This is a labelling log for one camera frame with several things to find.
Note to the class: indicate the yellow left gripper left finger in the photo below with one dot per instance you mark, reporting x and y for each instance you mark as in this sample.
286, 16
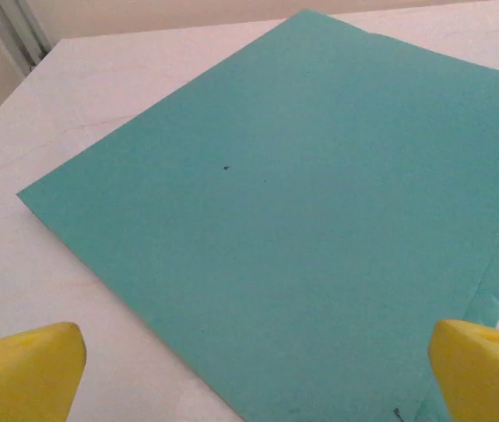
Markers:
21, 378

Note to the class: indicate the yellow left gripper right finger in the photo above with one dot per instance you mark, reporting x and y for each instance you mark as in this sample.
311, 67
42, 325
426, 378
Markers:
486, 378

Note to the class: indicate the instruction booklet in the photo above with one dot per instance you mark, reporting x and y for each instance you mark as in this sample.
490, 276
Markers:
276, 198

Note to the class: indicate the aluminium frame post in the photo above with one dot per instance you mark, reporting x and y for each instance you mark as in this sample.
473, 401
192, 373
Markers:
16, 26

